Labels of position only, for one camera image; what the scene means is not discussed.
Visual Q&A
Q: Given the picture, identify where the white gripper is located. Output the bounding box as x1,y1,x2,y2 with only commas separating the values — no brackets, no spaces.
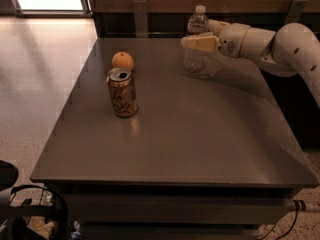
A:
181,19,250,58

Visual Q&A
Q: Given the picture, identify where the clear plastic water bottle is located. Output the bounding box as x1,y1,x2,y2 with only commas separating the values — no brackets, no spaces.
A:
184,5,208,73

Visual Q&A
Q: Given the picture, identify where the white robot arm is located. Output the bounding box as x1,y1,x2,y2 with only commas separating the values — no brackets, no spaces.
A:
181,20,320,106

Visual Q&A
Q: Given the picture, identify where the orange fruit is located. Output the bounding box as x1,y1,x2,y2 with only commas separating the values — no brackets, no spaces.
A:
112,52,134,71

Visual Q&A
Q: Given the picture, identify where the gold soda can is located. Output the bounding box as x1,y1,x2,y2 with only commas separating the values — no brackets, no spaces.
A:
106,68,138,118

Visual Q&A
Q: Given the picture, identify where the grey table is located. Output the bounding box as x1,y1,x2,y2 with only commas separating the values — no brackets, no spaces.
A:
31,39,318,240

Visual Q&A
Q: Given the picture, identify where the bright window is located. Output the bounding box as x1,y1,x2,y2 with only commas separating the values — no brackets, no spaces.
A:
11,0,91,17

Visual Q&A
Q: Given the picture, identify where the left metal wall bracket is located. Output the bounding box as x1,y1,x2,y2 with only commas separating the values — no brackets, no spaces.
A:
133,0,149,38

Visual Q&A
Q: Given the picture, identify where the metal wall bracket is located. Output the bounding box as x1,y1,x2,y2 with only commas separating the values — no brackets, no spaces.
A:
284,0,308,24
133,0,149,38

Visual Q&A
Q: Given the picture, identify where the right metal wall bracket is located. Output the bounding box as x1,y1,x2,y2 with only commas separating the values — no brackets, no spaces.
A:
284,0,308,24

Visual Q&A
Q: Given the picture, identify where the black cable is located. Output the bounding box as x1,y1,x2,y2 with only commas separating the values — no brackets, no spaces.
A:
263,200,307,240

